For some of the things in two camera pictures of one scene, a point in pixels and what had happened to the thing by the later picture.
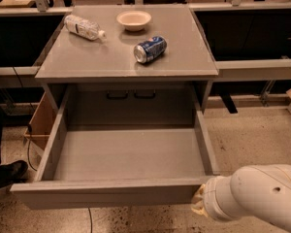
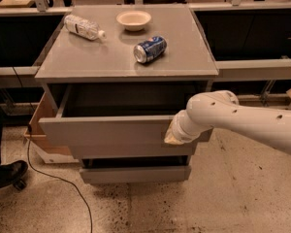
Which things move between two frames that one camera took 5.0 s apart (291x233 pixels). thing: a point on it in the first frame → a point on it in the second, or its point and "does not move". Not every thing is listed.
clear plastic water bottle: (83, 27) does not move
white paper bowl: (134, 20) does not move
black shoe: (7, 174) does not move
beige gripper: (210, 194) → (178, 131)
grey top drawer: (118, 167) → (112, 114)
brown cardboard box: (41, 124) does not move
